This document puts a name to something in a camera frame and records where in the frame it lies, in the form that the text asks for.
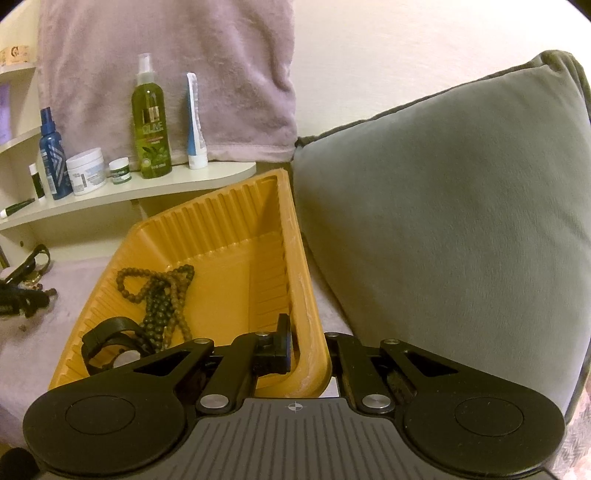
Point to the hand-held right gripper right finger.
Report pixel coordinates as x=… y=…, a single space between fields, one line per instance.
x=344 y=360

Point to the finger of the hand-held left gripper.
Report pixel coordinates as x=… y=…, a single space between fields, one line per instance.
x=9 y=304

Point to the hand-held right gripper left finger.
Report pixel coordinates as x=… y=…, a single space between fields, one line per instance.
x=272 y=353

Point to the orange ribbed plastic tray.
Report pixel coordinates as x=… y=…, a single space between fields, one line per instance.
x=231 y=217

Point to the pale pink fluffy table towel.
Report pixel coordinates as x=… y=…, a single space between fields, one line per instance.
x=46 y=341

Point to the dark green tube white cap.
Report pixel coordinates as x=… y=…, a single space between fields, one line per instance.
x=18 y=206

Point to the white capped lip balm stick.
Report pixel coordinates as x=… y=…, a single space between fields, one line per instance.
x=37 y=182

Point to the white cream jar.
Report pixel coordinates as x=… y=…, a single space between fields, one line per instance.
x=85 y=173

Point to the blue spray bottle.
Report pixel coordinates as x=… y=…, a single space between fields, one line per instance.
x=53 y=157

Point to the small green jar white lid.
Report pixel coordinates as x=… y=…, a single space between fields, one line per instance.
x=119 y=171

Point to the grey cushion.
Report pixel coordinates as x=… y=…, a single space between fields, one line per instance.
x=438 y=207

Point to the purple tube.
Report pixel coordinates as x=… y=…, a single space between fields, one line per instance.
x=4 y=115

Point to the cream wooden shelf unit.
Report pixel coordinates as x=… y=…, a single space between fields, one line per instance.
x=161 y=187

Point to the green spray bottle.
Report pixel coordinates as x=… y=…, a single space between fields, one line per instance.
x=150 y=129

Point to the blue and white tube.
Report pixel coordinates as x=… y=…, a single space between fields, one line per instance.
x=196 y=138

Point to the pink patterned cloth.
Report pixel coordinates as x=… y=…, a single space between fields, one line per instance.
x=577 y=443

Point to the cream patterned container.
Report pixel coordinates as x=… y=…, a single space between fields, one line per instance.
x=16 y=55

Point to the pink fluffy hanging blanket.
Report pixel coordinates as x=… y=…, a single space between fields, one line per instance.
x=231 y=69

